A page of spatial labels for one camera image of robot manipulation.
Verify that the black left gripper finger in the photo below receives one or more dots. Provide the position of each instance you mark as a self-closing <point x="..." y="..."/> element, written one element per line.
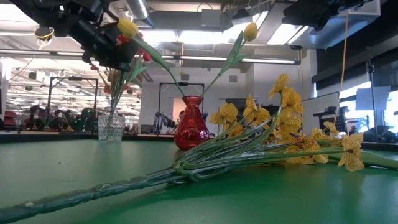
<point x="115" y="56"/>

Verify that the red artificial flower bunch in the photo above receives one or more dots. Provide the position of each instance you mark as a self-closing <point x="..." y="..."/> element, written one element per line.
<point x="107" y="89"/>
<point x="122" y="39"/>

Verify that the yellow artificial tulip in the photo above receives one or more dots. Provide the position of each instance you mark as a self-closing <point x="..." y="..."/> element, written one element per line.
<point x="127" y="28"/>
<point x="250" y="31"/>

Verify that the yellow artificial flower bunch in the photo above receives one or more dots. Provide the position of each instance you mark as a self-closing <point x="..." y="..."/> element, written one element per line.
<point x="192" y="171"/>

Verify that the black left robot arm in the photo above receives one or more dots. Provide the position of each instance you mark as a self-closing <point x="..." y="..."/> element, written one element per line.
<point x="46" y="12"/>

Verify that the clear glass vase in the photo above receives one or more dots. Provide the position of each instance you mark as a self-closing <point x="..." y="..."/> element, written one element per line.
<point x="111" y="130"/>

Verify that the red glass vase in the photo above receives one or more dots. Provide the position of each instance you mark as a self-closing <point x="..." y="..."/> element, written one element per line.
<point x="191" y="130"/>

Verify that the person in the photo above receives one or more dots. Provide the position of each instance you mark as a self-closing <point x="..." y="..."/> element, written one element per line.
<point x="180" y="116"/>

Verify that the long ceiling light bar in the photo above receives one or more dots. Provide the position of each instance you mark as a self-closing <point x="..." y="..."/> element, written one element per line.
<point x="205" y="58"/>

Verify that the white panel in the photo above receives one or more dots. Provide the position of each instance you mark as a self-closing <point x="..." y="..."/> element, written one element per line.
<point x="317" y="113"/>

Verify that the black equipment rack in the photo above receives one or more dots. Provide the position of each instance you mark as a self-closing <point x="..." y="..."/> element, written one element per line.
<point x="331" y="119"/>

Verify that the thin black stand pole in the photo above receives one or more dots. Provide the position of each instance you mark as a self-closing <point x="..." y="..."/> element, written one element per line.
<point x="370" y="102"/>

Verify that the green table mat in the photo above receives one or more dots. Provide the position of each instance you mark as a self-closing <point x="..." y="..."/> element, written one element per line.
<point x="280" y="199"/>

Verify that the black camera stand frame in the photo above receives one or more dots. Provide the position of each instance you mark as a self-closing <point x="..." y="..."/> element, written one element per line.
<point x="74" y="78"/>
<point x="182" y="83"/>

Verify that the silver ventilation duct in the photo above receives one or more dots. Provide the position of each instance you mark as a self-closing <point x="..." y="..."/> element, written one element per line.
<point x="138" y="9"/>

